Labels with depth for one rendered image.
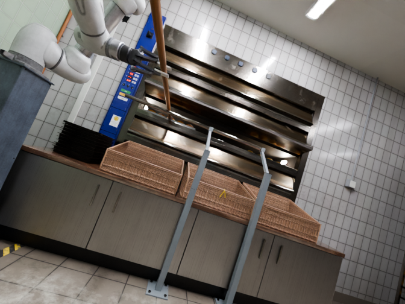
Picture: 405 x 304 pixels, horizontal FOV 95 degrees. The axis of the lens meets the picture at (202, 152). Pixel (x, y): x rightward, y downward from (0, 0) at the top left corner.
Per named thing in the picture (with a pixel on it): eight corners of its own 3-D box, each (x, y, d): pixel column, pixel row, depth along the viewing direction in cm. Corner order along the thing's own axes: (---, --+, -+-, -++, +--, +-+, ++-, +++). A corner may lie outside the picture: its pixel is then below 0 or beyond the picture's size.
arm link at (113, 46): (109, 61, 92) (122, 66, 92) (103, 50, 83) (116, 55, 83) (117, 45, 93) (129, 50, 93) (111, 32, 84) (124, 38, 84)
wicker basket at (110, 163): (117, 167, 172) (128, 140, 176) (175, 187, 179) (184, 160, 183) (96, 169, 124) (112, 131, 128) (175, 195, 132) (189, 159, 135)
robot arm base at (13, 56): (-19, 47, 92) (-13, 38, 93) (21, 71, 114) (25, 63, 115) (17, 61, 93) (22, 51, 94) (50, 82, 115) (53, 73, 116)
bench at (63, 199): (39, 212, 162) (67, 149, 168) (282, 285, 191) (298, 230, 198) (-31, 237, 106) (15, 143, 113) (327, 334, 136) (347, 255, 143)
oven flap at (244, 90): (157, 61, 186) (164, 48, 195) (310, 126, 208) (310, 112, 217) (158, 57, 182) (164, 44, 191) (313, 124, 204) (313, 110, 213)
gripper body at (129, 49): (128, 49, 93) (146, 57, 94) (121, 64, 92) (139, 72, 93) (123, 40, 85) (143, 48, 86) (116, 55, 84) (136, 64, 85)
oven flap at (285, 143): (144, 81, 169) (145, 93, 187) (313, 150, 191) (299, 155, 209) (145, 78, 169) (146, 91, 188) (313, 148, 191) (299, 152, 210)
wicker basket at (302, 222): (233, 207, 187) (241, 181, 190) (282, 224, 194) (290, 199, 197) (254, 222, 139) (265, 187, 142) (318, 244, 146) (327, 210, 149)
